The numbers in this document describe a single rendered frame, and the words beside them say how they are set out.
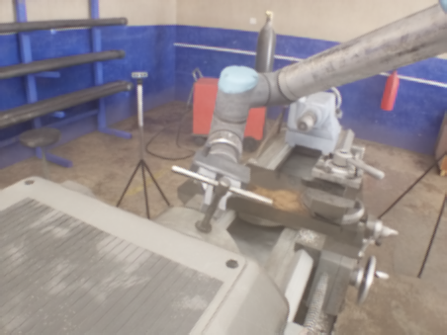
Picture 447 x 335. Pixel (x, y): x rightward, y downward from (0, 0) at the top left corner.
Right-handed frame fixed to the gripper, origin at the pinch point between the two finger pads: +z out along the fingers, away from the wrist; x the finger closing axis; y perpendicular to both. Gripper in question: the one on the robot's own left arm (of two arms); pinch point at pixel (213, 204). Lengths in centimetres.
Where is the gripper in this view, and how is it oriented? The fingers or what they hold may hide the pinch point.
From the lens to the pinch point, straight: 66.4
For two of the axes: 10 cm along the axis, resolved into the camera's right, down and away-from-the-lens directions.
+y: 3.6, -7.4, -5.7
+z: -1.0, 5.8, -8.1
